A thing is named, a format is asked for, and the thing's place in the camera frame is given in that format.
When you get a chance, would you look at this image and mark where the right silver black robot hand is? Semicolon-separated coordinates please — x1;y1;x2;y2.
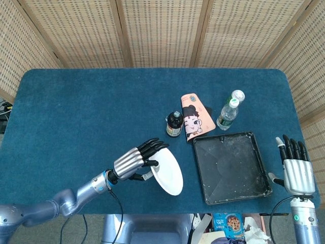
268;134;315;196

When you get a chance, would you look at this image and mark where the clear water bottle green label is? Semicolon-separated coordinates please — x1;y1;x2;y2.
216;89;246;131

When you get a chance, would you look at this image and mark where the blue tablecloth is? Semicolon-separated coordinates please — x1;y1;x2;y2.
0;68;321;216

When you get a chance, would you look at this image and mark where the brown tea bottle black cap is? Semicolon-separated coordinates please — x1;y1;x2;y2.
166;111;184;138

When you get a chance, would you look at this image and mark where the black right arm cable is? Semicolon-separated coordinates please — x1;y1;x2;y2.
269;195;293;244

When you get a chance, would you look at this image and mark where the cartoon girl mouse pad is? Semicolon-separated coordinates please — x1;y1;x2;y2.
180;94;216;143

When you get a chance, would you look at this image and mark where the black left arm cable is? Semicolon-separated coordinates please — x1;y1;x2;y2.
108;188;124;244

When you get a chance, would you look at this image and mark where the woven rattan folding screen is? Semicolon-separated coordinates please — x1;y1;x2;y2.
0;0;325;211

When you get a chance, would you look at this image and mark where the white round plate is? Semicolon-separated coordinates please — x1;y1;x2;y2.
149;147;184;196

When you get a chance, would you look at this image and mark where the black rectangular tray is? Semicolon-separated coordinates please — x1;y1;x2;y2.
192;131;273;205

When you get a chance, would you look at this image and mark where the crumpled white tissue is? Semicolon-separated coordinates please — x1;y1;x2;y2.
243;217;272;242

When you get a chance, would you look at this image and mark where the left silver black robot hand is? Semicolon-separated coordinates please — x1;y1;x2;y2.
113;137;170;181

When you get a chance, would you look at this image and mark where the blue cookie box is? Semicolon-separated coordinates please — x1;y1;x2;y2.
212;212;245;240

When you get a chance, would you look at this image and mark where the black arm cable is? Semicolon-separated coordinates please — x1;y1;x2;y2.
269;195;293;244
108;188;124;244

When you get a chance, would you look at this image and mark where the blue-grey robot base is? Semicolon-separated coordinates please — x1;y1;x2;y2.
101;213;194;244

